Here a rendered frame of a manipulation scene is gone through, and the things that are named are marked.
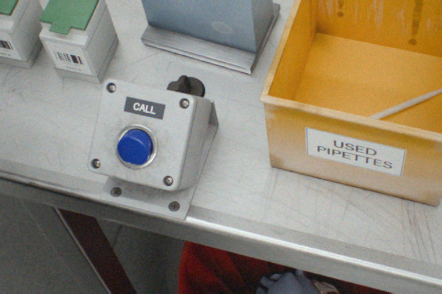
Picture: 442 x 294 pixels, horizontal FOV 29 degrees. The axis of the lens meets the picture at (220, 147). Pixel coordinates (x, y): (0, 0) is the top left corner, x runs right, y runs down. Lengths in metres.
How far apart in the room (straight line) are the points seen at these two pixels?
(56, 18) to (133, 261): 0.97
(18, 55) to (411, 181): 0.34
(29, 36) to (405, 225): 0.34
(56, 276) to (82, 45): 0.99
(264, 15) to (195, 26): 0.06
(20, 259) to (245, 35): 1.05
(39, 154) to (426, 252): 0.31
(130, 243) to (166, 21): 0.94
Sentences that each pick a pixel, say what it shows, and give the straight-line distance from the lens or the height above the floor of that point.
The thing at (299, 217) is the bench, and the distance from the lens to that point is 0.65.
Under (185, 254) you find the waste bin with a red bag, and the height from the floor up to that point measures 0.44.
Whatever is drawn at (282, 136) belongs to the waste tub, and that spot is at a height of 0.93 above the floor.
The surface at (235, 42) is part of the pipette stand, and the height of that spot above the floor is 0.89.
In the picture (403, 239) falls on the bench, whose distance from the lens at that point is 0.64.
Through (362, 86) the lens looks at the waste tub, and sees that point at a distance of 0.69.
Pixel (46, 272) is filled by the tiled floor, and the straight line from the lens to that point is 1.64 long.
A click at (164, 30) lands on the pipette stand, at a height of 0.89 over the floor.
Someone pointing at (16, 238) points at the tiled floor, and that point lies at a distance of 1.69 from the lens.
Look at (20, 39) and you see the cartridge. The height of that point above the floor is 0.91.
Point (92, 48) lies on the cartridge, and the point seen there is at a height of 0.92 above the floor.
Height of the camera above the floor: 1.46
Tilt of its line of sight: 60 degrees down
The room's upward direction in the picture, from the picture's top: 12 degrees counter-clockwise
